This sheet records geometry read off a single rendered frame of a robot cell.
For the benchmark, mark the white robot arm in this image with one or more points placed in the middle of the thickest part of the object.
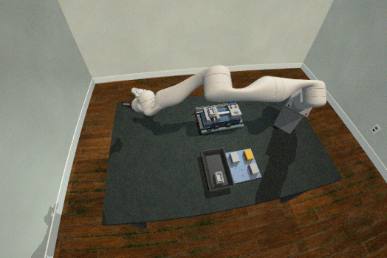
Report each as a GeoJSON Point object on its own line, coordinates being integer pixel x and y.
{"type": "Point", "coordinates": [218, 88]}

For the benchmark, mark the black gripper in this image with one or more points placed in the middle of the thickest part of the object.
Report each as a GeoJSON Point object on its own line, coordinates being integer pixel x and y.
{"type": "Point", "coordinates": [124, 103]}

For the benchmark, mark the small yellow block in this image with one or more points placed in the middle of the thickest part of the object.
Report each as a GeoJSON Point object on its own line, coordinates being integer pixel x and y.
{"type": "Point", "coordinates": [248, 155]}

